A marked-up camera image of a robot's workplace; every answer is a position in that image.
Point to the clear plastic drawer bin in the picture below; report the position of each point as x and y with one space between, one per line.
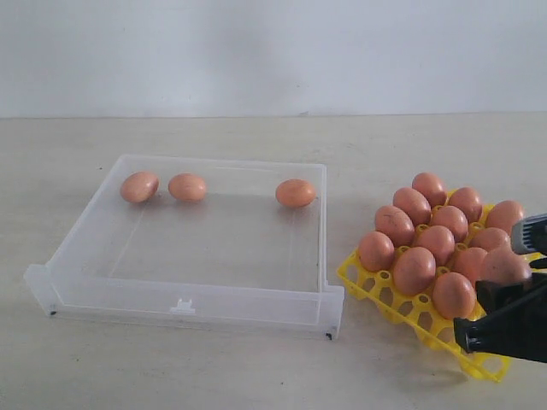
237 259

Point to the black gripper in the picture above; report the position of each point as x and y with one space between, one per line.
514 324

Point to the brown egg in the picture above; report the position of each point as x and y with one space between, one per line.
139 187
431 187
505 215
376 251
453 219
468 200
295 193
414 204
468 263
439 241
187 187
396 224
453 296
490 238
414 271

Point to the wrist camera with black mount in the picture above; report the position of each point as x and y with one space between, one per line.
529 236

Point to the yellow plastic egg tray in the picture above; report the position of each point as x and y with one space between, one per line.
417 312

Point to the brown egg second row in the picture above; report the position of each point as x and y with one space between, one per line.
502 266

